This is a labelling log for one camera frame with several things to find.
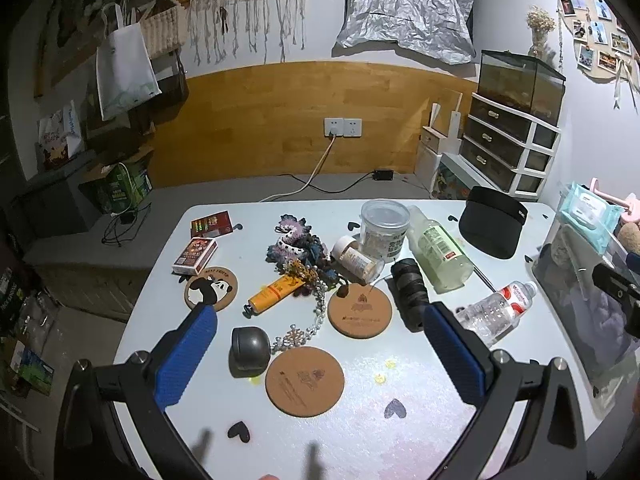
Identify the photo board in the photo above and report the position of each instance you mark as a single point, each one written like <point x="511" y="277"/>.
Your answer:
<point x="600" y="35"/>

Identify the clear plastic container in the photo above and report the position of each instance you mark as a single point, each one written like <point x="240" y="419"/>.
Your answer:
<point x="565" y="270"/>

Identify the silver foil sheet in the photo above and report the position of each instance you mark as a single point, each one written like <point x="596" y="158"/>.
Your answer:
<point x="410" y="5"/>

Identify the picture books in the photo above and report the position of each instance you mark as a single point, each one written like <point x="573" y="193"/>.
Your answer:
<point x="55" y="135"/>

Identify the white drawer unit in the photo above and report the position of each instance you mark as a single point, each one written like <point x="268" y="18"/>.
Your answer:
<point x="505" y="150"/>

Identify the crochet flower bundle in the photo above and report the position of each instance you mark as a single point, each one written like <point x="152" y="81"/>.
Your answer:
<point x="300" y="250"/>

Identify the pink bunny stick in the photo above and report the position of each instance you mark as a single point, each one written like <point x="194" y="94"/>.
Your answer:
<point x="607" y="194"/>

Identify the black visor cap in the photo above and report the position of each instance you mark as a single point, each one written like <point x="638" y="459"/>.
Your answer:
<point x="492" y="220"/>

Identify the white wall outlet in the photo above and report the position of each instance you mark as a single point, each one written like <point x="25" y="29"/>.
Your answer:
<point x="333" y="126"/>
<point x="353" y="127"/>

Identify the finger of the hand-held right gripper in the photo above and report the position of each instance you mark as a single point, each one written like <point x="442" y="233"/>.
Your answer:
<point x="633" y="258"/>
<point x="615" y="285"/>

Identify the brown plush toy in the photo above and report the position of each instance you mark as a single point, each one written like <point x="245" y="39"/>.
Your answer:
<point x="631" y="235"/>

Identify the dark red box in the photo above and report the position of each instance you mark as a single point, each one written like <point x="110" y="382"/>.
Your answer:
<point x="210" y="223"/>

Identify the glass tank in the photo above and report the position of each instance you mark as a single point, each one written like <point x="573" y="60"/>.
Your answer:
<point x="520" y="80"/>

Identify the black power adapter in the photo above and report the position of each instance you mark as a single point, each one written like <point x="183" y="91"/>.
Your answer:
<point x="384" y="175"/>

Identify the green label spray bottle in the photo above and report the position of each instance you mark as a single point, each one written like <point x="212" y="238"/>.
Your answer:
<point x="440" y="255"/>

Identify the dried flower vase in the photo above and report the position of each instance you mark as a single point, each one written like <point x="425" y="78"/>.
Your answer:
<point x="540" y="25"/>

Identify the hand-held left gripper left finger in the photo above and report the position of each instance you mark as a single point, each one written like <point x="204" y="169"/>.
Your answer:
<point x="185" y="355"/>

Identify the grey storage box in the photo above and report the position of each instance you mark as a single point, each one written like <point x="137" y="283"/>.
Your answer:
<point x="55" y="195"/>

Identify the blue wet wipes pack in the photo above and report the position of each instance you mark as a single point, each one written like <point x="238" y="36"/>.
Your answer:
<point x="587" y="212"/>

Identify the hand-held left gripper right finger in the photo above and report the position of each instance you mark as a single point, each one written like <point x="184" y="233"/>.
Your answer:
<point x="460" y="355"/>

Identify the toothpick jar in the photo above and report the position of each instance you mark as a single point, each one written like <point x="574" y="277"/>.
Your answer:
<point x="356" y="258"/>

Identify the plain cork coaster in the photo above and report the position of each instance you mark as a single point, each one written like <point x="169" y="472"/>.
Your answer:
<point x="305" y="381"/>

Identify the playing card box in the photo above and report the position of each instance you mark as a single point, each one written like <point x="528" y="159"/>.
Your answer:
<point x="195" y="256"/>

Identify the white tote bag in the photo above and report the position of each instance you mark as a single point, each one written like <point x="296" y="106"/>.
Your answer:
<point x="122" y="75"/>

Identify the grey round case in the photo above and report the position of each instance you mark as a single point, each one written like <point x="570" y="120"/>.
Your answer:
<point x="248" y="350"/>

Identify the black thread spool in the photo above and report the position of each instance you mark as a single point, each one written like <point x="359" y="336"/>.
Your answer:
<point x="409" y="292"/>

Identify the small wooden drawer box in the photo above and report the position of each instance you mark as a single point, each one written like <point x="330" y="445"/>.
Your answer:
<point x="434" y="147"/>

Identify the panda cork coaster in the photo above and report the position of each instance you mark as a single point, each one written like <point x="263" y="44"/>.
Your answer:
<point x="211" y="287"/>

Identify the clear water bottle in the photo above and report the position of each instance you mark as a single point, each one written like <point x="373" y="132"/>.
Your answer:
<point x="495" y="312"/>

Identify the printed cork coaster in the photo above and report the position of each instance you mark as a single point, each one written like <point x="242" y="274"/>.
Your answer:
<point x="359" y="310"/>

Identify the green carton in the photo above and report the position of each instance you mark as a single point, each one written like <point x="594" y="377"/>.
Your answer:
<point x="122" y="185"/>

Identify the orange cream tube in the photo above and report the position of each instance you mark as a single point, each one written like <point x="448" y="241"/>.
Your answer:
<point x="274" y="294"/>

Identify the cream woven basket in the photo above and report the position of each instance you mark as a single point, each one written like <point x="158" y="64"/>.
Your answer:
<point x="160" y="27"/>

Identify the clear plastic tub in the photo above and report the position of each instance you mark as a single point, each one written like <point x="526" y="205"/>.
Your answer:
<point x="384" y="227"/>

